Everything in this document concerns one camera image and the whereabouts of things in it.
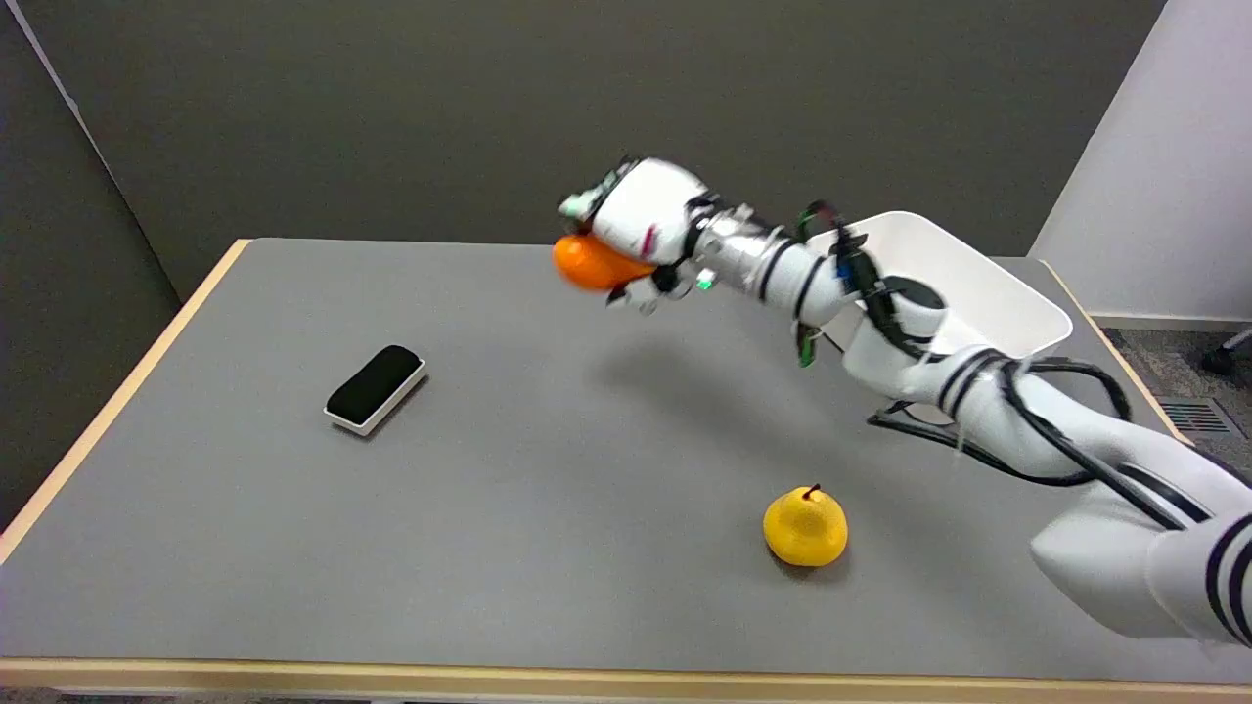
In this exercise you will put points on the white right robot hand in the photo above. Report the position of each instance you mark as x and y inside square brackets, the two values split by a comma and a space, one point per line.
[646, 210]

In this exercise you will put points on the orange mango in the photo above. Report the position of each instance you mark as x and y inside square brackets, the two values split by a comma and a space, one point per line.
[592, 264]

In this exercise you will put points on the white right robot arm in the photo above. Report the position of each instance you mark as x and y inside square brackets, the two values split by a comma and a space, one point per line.
[988, 391]

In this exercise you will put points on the white plastic box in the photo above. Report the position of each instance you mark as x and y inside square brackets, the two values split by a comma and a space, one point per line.
[968, 284]

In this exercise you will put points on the black and white eraser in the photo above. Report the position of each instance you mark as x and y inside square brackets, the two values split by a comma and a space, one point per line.
[375, 388]

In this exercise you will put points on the yellow pear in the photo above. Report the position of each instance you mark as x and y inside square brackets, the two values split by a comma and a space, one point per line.
[805, 526]

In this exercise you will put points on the floor vent grille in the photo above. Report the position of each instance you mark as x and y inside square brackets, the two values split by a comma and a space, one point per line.
[1195, 418]

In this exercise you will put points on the black chair caster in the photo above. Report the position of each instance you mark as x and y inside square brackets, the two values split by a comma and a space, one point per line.
[1228, 357]

